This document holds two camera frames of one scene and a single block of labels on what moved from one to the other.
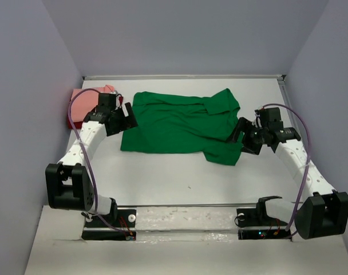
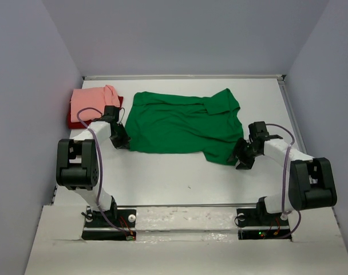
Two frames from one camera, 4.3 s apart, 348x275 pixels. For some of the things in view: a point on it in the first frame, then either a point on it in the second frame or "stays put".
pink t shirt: x=86 y=101 stays put
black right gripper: x=240 y=126 → x=245 y=163
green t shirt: x=170 y=123 stays put
